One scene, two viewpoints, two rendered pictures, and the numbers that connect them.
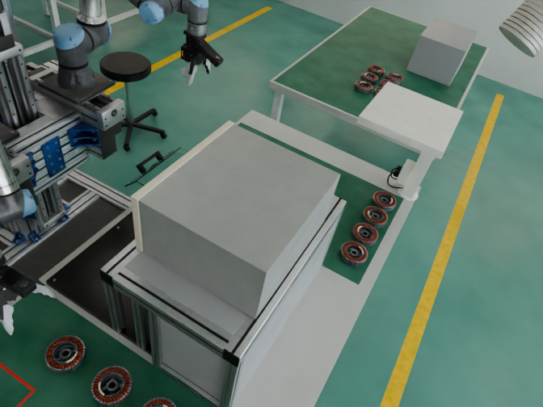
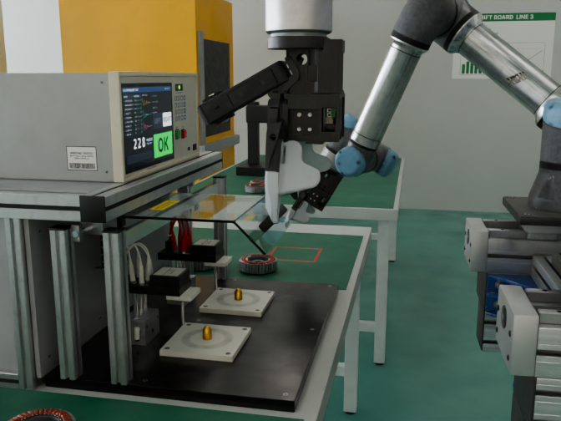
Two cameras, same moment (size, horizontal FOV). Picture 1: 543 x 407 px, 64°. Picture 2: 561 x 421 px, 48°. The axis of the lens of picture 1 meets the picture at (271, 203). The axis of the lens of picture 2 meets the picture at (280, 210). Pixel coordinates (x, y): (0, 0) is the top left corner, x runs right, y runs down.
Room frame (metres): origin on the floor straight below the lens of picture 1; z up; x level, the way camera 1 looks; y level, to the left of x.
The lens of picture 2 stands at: (2.34, 0.27, 1.31)
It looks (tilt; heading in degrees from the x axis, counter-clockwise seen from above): 12 degrees down; 170
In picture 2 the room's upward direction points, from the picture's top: straight up
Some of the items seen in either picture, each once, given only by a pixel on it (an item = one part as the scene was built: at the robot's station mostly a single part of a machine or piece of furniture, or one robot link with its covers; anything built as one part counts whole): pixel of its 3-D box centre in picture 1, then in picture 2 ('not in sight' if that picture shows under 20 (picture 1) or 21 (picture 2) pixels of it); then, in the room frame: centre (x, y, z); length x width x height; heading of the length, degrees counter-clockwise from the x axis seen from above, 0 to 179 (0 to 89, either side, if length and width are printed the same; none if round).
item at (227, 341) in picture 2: not in sight; (207, 341); (1.10, 0.33, 0.78); 0.15 x 0.15 x 0.01; 69
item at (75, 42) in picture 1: (71, 44); not in sight; (1.59, 0.93, 1.20); 0.13 x 0.12 x 0.14; 168
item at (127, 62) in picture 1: (131, 96); not in sight; (2.66, 1.17, 0.28); 0.54 x 0.49 x 0.56; 69
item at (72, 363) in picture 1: (65, 354); (258, 263); (0.54, 0.51, 0.77); 0.11 x 0.11 x 0.04
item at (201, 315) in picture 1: (238, 235); (84, 175); (0.87, 0.08, 1.09); 0.68 x 0.44 x 0.05; 159
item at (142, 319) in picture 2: not in sight; (141, 325); (1.05, 0.20, 0.80); 0.07 x 0.05 x 0.06; 159
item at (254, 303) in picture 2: not in sight; (238, 301); (0.87, 0.42, 0.78); 0.15 x 0.15 x 0.01; 69
